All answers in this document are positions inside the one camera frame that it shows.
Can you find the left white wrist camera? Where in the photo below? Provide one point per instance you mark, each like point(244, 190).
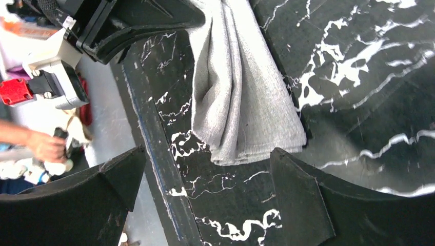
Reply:
point(51, 71)

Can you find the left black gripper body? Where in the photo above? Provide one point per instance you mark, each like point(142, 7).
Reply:
point(72, 15)

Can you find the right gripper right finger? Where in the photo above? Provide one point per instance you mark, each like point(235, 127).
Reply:
point(318, 208)

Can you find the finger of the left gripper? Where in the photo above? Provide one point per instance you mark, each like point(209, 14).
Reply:
point(108, 27)

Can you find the person's bare hand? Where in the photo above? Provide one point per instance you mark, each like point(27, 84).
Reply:
point(46, 147)

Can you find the grey cloth napkin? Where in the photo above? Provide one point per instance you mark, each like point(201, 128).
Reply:
point(241, 107)

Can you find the person's bare forearm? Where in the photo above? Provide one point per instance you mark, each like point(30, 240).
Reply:
point(15, 135)

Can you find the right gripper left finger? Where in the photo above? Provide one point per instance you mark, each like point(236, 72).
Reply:
point(89, 207)

